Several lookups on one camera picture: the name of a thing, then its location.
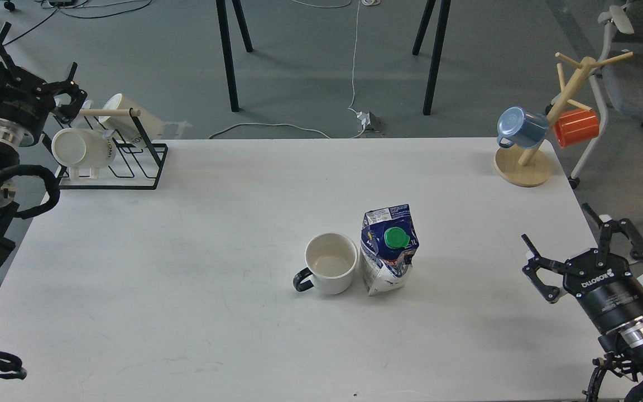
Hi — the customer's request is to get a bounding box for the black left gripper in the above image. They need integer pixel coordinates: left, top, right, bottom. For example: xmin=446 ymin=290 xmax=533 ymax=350
xmin=0 ymin=22 xmax=88 ymax=147

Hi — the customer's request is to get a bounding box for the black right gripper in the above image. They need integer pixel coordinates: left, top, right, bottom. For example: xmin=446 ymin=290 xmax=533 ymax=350
xmin=521 ymin=202 xmax=643 ymax=336

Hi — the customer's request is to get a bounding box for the blue white milk carton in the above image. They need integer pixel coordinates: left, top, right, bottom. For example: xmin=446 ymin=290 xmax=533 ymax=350
xmin=361 ymin=204 xmax=419 ymax=296

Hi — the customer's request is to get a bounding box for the white mug black handle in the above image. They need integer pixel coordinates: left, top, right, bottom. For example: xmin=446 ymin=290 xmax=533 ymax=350
xmin=292 ymin=232 xmax=359 ymax=295

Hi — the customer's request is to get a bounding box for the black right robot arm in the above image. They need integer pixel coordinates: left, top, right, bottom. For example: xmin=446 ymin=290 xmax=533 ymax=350
xmin=521 ymin=203 xmax=643 ymax=401

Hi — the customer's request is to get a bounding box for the white cup on rack front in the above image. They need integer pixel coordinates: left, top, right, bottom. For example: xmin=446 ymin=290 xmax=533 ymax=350
xmin=51 ymin=128 xmax=117 ymax=180

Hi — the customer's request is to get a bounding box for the white cup on rack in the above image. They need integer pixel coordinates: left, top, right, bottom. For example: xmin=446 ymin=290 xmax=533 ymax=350
xmin=98 ymin=93 xmax=162 ymax=141
xmin=51 ymin=128 xmax=117 ymax=180

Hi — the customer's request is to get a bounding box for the white cup on rack rear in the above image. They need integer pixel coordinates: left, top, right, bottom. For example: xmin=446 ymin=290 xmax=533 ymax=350
xmin=98 ymin=93 xmax=162 ymax=141

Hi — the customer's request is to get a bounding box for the orange plastic cup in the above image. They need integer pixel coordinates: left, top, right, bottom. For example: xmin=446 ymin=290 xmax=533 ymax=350
xmin=553 ymin=108 xmax=600 ymax=148

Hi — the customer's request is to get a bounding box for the blue plastic cup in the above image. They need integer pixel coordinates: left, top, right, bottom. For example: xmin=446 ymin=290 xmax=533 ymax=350
xmin=497 ymin=106 xmax=549 ymax=149

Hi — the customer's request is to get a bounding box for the wooden mug tree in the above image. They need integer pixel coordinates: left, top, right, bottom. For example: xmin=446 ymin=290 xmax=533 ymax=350
xmin=495 ymin=51 xmax=634 ymax=186

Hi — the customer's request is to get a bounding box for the grey office chair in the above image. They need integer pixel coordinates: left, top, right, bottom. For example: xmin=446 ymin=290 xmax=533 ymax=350
xmin=567 ymin=0 xmax=643 ymax=203

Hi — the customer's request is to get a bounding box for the black table leg left pair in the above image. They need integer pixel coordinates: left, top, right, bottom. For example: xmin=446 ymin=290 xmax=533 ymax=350
xmin=215 ymin=0 xmax=254 ymax=112

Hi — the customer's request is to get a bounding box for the black table leg pair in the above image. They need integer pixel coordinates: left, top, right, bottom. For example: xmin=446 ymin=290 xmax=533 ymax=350
xmin=411 ymin=1 xmax=452 ymax=116
xmin=215 ymin=0 xmax=254 ymax=112

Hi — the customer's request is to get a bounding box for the white power plug adapter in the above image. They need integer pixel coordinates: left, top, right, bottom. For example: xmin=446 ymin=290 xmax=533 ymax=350
xmin=356 ymin=111 xmax=382 ymax=134

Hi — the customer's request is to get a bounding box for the black table leg right pair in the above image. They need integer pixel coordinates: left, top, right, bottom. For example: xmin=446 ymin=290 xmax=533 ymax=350
xmin=411 ymin=1 xmax=452 ymax=116

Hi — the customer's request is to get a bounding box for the black floor cable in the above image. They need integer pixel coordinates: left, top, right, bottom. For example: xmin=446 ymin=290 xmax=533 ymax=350
xmin=0 ymin=0 xmax=153 ymax=48

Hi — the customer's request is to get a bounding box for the black wire cup rack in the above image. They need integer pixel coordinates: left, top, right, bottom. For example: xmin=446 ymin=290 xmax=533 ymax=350
xmin=55 ymin=108 xmax=169 ymax=190

